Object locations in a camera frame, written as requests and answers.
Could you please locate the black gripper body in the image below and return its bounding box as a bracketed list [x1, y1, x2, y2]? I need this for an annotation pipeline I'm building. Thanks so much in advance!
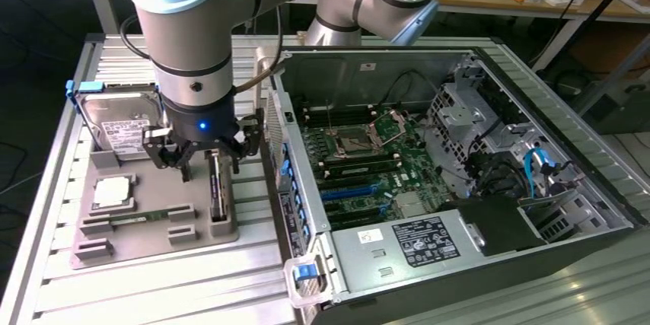
[159, 87, 240, 151]

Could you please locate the grey parts rack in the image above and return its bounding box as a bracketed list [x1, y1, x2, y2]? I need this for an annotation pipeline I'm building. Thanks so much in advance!
[71, 148, 240, 269]

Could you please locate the hard disk with blue carrier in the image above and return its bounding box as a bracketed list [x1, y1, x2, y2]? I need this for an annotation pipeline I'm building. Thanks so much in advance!
[65, 80, 167, 162]

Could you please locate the silver CPU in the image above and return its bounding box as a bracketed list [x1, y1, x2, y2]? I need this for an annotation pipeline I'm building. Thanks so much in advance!
[93, 178, 135, 208]

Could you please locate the black RAM slot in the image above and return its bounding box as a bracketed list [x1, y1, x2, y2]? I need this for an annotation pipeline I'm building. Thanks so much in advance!
[320, 158, 402, 169]
[304, 116, 376, 127]
[319, 152, 398, 162]
[303, 108, 375, 118]

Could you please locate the green RAM stick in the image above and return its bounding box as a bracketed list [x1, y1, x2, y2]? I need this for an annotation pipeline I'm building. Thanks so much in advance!
[108, 212, 172, 226]

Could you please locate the CPU socket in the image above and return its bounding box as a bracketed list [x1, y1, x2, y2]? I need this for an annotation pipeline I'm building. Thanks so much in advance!
[327, 126, 380, 159]

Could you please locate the black RAM stick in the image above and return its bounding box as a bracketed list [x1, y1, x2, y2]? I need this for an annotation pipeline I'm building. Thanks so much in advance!
[322, 163, 406, 180]

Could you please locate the blue expansion slot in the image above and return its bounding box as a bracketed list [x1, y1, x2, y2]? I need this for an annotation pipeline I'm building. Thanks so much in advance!
[322, 184, 380, 201]

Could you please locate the short black expansion slot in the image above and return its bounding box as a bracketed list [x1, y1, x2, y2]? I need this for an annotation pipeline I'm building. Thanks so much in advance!
[324, 202, 358, 215]

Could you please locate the metal socket cover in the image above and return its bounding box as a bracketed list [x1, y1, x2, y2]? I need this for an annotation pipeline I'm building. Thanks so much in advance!
[370, 111, 410, 147]

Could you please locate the long black expansion slot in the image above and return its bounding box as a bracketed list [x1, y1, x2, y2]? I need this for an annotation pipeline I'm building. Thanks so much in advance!
[328, 212, 392, 228]

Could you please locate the green motherboard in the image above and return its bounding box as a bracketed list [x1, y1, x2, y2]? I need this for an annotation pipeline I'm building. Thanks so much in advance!
[296, 104, 458, 231]

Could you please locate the silver chipset heatsink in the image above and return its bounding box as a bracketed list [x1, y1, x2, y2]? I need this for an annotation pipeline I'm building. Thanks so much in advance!
[394, 192, 428, 216]

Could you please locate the blue case latch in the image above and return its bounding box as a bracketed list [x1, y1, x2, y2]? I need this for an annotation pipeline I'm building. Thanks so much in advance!
[292, 263, 318, 283]

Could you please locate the silver power supply with label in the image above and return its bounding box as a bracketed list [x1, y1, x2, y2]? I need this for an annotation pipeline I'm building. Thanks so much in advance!
[324, 210, 491, 294]

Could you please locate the silver metal disk bay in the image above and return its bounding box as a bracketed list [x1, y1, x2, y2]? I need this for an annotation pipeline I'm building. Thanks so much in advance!
[424, 80, 514, 174]

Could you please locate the black plastic air shroud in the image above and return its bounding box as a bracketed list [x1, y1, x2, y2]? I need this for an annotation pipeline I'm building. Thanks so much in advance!
[439, 199, 552, 258]

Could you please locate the black and silver PC case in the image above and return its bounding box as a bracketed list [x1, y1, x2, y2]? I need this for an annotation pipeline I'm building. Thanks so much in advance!
[256, 45, 643, 325]

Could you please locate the grey vented drive bay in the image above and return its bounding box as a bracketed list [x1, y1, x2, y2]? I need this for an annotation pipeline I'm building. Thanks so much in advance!
[516, 187, 603, 244]

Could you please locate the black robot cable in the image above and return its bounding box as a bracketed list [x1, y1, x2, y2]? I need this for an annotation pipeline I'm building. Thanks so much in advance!
[120, 0, 287, 94]

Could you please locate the black wire bundle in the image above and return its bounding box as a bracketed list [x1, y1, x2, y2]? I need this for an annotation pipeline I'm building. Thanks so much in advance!
[466, 152, 530, 201]

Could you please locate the blue data wire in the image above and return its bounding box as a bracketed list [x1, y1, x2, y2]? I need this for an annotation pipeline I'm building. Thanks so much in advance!
[523, 146, 548, 201]

